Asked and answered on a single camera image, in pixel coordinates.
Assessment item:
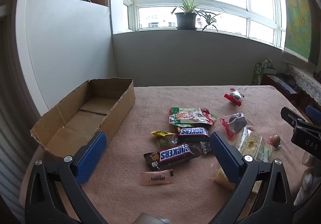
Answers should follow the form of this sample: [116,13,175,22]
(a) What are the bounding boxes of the red wrapped dark snack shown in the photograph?
[224,88,245,106]

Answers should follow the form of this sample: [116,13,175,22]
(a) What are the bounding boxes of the cardboard box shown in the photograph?
[30,78,136,158]

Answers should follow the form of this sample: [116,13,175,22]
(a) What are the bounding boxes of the potted spider plant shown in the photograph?
[171,0,226,34]

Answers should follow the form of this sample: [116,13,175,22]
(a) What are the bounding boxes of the white ribbed panel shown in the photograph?
[0,104,34,214]

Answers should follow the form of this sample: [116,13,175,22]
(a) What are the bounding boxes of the clear cracker packet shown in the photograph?
[232,127,275,163]

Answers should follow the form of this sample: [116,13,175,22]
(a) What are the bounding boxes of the white lace cloth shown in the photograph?
[288,63,321,105]

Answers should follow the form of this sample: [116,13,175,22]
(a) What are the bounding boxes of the pink sachet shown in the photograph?
[139,169,175,186]

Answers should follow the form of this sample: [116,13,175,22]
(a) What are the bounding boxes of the brown chocolate bar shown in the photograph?
[175,126,211,142]
[143,143,201,172]

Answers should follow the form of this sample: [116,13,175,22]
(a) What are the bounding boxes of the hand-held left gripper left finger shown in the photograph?
[24,131,108,224]

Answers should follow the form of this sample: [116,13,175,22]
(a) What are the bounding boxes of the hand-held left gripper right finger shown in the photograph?
[210,131,294,224]

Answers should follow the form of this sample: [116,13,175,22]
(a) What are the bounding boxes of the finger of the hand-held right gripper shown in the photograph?
[281,107,306,128]
[306,105,321,125]

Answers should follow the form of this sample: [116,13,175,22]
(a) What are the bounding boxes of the dark side table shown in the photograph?
[262,73,301,104]

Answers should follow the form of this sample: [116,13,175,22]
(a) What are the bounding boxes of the green printed box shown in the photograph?
[251,58,277,86]

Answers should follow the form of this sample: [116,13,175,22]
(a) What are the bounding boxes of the wall map poster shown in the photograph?
[276,0,314,62]

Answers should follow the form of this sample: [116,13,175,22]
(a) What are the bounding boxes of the white refrigerator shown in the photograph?
[15,0,113,116]

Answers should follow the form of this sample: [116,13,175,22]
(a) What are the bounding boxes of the green and red snack pouch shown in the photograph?
[169,107,216,128]

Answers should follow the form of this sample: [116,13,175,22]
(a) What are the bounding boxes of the red and clear prune packet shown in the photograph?
[219,112,255,138]

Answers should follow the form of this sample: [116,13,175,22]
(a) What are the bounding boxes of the small dark snack packet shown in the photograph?
[200,141,213,156]

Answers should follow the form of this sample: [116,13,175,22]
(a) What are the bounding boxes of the green candy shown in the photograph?
[150,130,179,147]

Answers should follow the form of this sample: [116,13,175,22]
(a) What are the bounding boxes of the yellow cracker packet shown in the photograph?
[213,166,261,197]

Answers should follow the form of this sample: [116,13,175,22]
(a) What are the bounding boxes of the small round brown candy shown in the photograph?
[266,134,282,150]

